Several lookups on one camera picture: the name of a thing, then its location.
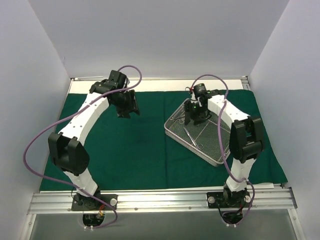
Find wire mesh instrument tray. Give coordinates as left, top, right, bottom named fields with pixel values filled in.
left=164, top=101, right=223, bottom=167

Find steel forceps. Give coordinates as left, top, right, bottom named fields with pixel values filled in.
left=183, top=125, right=204, bottom=150

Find steel surgical scissors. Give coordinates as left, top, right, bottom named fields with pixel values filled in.
left=174, top=113, right=185, bottom=125

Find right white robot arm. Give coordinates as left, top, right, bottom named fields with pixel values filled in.
left=183, top=91, right=265, bottom=207

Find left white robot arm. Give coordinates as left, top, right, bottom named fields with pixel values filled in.
left=48, top=70, right=140, bottom=210

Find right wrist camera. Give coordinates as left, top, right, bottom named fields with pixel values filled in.
left=193, top=83, right=207, bottom=98

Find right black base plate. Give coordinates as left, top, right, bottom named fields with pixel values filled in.
left=206, top=189, right=252, bottom=209

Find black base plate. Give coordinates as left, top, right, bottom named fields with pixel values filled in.
left=206, top=189, right=252, bottom=209
left=71, top=193, right=118, bottom=212

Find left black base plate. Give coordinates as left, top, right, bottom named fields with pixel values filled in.
left=71, top=193, right=118, bottom=212

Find aluminium front rail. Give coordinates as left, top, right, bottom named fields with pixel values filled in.
left=28, top=184, right=297, bottom=214

